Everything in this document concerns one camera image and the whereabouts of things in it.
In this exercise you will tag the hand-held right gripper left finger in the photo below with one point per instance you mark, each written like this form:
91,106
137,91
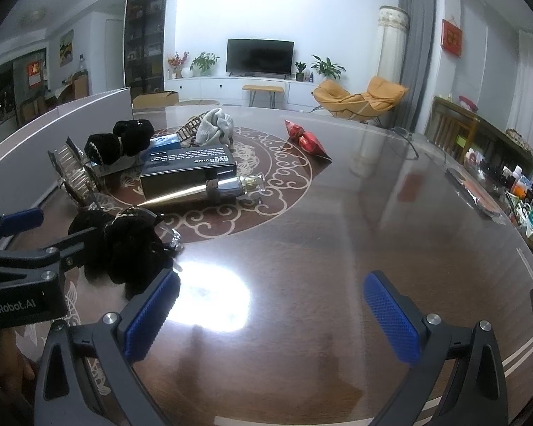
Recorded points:
153,315

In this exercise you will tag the red flower bouquet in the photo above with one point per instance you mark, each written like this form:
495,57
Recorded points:
176,60

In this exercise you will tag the wooden bench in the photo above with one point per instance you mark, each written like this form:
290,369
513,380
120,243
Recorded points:
263,87

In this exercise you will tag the red bag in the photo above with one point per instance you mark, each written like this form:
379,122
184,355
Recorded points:
468,102

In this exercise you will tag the broad leaf potted plant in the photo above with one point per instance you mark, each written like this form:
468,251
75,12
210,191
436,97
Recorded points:
326,67

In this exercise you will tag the blue toothpaste box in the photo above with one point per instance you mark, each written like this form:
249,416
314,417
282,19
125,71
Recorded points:
164,143

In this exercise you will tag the dark wooden sideboard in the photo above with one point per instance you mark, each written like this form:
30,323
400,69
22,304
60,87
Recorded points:
502,135

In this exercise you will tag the gold ribbed hair clip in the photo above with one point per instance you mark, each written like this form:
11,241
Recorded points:
187,129

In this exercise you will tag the dark glass display cabinet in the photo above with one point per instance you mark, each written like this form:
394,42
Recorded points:
146,31

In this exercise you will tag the eyeglasses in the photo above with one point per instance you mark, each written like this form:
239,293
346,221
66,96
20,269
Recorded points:
408,137

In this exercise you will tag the orange lounge chair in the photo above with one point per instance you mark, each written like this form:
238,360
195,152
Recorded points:
337,93

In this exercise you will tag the small potted plant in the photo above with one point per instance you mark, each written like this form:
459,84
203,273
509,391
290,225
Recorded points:
300,70

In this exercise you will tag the wooden chair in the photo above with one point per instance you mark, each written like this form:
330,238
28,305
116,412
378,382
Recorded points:
448,128

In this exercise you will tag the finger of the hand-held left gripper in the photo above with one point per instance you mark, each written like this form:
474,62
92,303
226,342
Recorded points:
22,219
71,247

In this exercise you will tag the black printed box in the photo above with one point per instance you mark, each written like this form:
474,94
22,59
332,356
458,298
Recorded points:
182,166

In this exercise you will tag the cluster of small bottles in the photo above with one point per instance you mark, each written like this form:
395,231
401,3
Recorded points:
519,191

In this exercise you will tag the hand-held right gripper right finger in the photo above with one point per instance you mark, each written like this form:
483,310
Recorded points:
393,319

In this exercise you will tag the white television cabinet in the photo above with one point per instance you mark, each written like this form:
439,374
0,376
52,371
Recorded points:
204,86

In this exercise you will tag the large white box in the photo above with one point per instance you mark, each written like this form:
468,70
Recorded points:
62,128

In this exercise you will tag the grey cloth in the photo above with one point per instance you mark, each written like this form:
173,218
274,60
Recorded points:
213,126

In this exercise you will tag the white standing air conditioner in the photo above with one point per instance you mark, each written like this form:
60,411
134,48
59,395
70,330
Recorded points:
393,49

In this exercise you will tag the bushy green potted plant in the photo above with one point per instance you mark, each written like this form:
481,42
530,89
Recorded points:
204,62

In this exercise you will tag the red door poster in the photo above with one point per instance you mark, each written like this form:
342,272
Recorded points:
35,73

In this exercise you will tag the red wall hanging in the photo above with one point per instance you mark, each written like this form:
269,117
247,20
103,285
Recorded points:
452,37

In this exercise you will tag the framed wall painting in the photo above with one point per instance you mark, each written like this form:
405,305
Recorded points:
66,48

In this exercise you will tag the black television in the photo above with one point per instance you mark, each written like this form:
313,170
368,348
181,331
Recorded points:
260,55

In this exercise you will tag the white round vase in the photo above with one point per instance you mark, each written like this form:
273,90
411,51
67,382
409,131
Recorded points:
186,72

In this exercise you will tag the grey curtain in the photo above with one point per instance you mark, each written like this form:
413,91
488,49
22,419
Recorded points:
419,53

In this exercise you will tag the wooden side cabinet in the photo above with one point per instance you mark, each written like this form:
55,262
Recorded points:
81,85

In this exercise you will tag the red snack packet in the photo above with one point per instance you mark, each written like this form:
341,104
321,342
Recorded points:
308,142

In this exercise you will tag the cardboard box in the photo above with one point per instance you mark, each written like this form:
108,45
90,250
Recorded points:
155,98

